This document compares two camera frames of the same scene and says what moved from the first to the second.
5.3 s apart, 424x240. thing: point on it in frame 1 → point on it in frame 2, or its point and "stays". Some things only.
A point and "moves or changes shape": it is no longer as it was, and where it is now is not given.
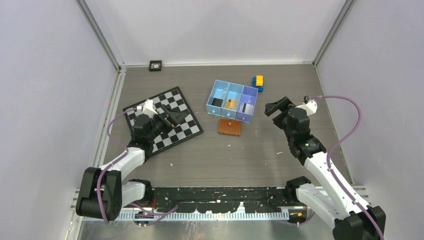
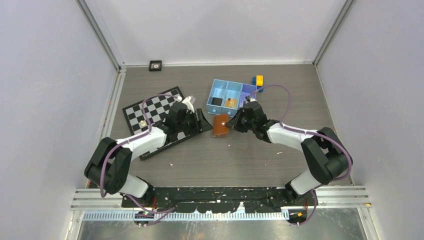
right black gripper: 283,104 → 235,122
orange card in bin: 232,105 stays
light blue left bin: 218,91 stays
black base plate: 224,199 stays
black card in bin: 217,102 stays
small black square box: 155,65 stays
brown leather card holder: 229,127 moves or changes shape
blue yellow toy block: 258,82 stays
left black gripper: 176,116 → 201,125
